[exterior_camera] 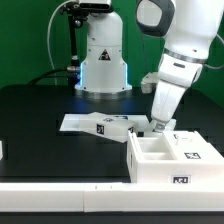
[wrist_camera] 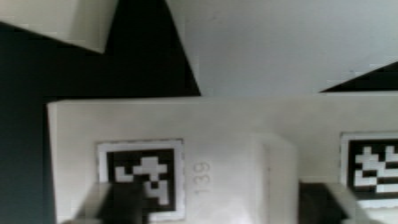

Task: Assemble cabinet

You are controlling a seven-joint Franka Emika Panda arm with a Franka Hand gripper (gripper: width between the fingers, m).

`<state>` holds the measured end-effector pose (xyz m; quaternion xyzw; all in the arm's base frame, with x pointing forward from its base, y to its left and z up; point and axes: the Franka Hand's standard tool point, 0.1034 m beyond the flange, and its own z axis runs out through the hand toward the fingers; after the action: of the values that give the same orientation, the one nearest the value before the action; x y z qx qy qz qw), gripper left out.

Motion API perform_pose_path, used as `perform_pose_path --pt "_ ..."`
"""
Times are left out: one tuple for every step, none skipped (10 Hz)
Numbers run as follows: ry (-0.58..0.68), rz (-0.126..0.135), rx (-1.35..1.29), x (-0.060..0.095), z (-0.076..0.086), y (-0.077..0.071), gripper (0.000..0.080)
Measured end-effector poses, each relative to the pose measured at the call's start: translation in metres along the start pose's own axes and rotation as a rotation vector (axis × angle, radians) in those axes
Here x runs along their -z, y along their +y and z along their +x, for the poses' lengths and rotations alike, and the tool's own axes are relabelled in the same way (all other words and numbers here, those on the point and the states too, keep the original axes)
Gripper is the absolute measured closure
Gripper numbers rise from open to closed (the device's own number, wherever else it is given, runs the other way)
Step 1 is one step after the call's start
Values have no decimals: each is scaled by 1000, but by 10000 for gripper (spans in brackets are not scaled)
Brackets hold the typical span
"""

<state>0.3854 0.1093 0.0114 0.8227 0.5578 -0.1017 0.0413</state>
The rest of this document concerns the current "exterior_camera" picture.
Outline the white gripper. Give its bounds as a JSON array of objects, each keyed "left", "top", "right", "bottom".
[{"left": 151, "top": 80, "right": 186, "bottom": 133}]

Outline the white cabinet door panel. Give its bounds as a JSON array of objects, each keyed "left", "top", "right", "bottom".
[{"left": 162, "top": 131, "right": 224, "bottom": 163}]

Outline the white cabinet body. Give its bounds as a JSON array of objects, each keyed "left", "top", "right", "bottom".
[{"left": 126, "top": 132, "right": 224, "bottom": 184}]

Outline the small white cabinet panel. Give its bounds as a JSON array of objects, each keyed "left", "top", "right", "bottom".
[{"left": 142, "top": 117, "right": 178, "bottom": 138}]

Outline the white cabinet top block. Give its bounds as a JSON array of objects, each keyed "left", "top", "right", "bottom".
[{"left": 79, "top": 112, "right": 138, "bottom": 143}]

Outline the flat white base sheet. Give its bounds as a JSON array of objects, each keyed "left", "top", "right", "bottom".
[{"left": 59, "top": 114, "right": 151, "bottom": 133}]

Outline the white front fence bar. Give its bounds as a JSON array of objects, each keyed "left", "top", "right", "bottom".
[{"left": 0, "top": 183, "right": 224, "bottom": 212}]

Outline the white left edge block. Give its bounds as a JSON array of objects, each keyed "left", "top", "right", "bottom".
[{"left": 0, "top": 140, "right": 3, "bottom": 160}]

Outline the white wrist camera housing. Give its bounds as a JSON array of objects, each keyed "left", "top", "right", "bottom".
[{"left": 141, "top": 72, "right": 159, "bottom": 94}]

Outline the black cable bundle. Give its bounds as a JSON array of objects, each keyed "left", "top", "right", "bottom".
[{"left": 27, "top": 68, "right": 81, "bottom": 86}]

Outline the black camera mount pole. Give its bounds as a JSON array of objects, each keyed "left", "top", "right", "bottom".
[{"left": 60, "top": 2, "right": 88, "bottom": 87}]

